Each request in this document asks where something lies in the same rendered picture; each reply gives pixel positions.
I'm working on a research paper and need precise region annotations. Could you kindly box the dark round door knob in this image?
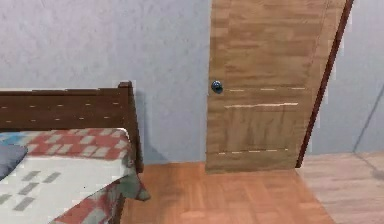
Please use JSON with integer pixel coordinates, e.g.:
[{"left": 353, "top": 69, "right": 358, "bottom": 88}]
[{"left": 210, "top": 79, "right": 224, "bottom": 95}]

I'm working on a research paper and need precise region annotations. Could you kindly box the light brown wooden door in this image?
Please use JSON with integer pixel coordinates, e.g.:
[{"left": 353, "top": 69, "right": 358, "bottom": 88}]
[{"left": 205, "top": 0, "right": 356, "bottom": 175}]

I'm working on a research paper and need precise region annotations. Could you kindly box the dark brown wooden bed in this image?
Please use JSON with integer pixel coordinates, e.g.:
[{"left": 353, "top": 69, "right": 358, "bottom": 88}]
[{"left": 0, "top": 80, "right": 145, "bottom": 224}]

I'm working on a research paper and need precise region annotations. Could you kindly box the red white patchwork bedspread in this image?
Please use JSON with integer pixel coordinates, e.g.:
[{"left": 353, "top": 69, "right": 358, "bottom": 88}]
[{"left": 0, "top": 127, "right": 152, "bottom": 224}]

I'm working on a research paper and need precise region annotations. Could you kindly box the grey pillow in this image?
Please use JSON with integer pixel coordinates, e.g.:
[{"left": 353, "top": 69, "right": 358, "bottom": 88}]
[{"left": 0, "top": 143, "right": 29, "bottom": 181}]

